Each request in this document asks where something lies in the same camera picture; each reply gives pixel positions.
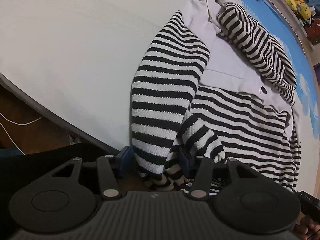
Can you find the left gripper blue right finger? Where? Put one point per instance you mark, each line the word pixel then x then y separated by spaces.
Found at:
pixel 198 173

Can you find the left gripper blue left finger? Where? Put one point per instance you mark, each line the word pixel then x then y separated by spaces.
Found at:
pixel 110 169

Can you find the black white striped hooded top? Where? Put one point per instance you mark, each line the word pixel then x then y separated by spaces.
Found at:
pixel 214 83

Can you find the person's hand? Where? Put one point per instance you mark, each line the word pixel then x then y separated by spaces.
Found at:
pixel 306 228

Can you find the blue white patterned bed sheet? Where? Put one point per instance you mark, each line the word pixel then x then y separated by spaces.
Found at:
pixel 74 60

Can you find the yellow bird plush toy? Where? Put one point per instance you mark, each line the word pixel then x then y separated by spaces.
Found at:
pixel 304 11

